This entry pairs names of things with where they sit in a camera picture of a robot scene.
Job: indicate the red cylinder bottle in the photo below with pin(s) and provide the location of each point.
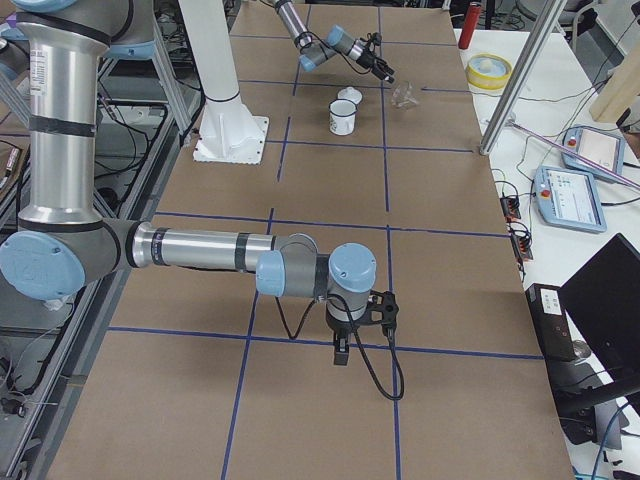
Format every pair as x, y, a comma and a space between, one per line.
471, 19

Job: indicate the black desktop box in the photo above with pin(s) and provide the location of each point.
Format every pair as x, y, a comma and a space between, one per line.
550, 323

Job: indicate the orange circuit board upper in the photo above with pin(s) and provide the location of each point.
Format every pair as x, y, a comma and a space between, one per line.
510, 205

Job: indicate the far blue teach pendant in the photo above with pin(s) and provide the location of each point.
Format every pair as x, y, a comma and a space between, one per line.
603, 148

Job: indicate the near blue teach pendant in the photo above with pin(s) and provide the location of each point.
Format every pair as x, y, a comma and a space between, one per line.
569, 199

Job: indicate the orange circuit board lower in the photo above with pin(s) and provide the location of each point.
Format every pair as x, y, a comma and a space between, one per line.
521, 244

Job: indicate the aluminium frame post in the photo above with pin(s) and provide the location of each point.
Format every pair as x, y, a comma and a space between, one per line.
533, 47

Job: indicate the white cup lid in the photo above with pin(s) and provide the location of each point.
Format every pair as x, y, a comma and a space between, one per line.
351, 94

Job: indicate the blue teach pendant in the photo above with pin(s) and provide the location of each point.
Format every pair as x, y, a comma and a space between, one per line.
569, 199
603, 148

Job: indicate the wooden beam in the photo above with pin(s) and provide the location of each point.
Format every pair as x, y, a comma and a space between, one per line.
620, 91

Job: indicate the orange circuit board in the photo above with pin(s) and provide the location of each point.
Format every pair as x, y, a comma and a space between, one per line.
510, 205
521, 244

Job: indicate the black computer monitor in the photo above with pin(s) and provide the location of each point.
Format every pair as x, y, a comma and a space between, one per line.
602, 299

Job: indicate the white enamel cup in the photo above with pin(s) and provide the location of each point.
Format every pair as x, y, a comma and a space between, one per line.
342, 114

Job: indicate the yellow tape roll with dish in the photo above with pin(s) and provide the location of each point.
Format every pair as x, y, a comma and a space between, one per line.
488, 71

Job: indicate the pink grabber stick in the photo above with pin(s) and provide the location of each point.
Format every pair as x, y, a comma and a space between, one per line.
584, 161

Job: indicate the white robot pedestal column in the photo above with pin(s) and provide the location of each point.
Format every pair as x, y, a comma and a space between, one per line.
228, 131

